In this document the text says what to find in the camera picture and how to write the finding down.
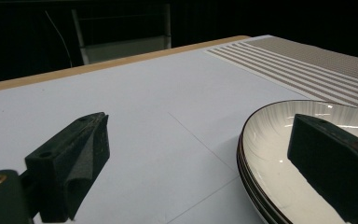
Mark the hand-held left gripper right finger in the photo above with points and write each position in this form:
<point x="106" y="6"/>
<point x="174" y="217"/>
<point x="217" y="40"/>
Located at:
<point x="332" y="165"/>

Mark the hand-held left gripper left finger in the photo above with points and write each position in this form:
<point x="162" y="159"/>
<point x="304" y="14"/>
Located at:
<point x="68" y="168"/>

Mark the white ribbed plate dark rim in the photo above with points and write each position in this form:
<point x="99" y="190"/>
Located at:
<point x="270" y="174"/>
<point x="258" y="204"/>
<point x="265" y="204"/>

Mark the beige striped placemat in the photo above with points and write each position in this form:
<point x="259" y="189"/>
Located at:
<point x="323" y="62"/>

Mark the white board sheet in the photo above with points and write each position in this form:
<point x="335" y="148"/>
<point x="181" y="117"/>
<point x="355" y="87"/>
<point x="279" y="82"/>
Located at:
<point x="136" y="109"/>

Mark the white metal desk frame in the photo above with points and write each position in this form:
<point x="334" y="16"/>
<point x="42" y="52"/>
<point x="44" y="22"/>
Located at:
<point x="121" y="49"/>

